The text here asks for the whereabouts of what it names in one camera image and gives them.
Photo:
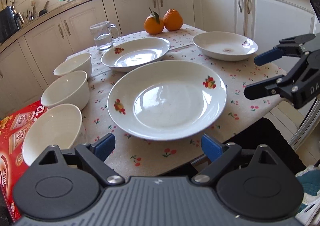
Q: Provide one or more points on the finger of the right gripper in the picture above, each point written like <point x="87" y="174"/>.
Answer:
<point x="267" y="88"/>
<point x="289" y="47"/>

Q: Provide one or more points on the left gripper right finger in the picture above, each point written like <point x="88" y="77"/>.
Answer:
<point x="222" y="158"/>

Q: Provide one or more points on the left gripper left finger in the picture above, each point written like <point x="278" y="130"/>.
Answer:
<point x="92" y="157"/>

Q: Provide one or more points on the large white fruit-pattern plate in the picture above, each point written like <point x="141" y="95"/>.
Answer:
<point x="167" y="100"/>

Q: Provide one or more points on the white fruit plate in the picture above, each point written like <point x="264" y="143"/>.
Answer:
<point x="133" y="54"/>

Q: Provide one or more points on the white lower kitchen cabinets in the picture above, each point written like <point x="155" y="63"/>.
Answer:
<point x="30" y="56"/>

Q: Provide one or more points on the near white bowl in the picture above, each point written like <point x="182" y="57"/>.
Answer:
<point x="61" y="125"/>

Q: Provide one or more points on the white bowl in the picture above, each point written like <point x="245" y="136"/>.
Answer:
<point x="61" y="125"/>
<point x="79" y="62"/>
<point x="71" y="88"/>

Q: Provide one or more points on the right white plate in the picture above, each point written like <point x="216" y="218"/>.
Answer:
<point x="225" y="46"/>

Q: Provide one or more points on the middle white bowl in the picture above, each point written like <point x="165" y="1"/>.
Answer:
<point x="71" y="88"/>

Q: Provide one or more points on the red gift box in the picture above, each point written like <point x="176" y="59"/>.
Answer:
<point x="14" y="129"/>

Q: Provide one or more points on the far white bowl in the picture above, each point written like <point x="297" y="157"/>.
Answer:
<point x="79" y="62"/>

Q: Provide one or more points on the bumpy orange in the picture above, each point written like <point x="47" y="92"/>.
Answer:
<point x="172" y="20"/>

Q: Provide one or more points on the glass mug with water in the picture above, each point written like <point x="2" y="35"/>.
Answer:
<point x="102" y="35"/>

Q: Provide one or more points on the orange with leaf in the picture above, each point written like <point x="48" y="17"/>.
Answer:
<point x="154" y="23"/>

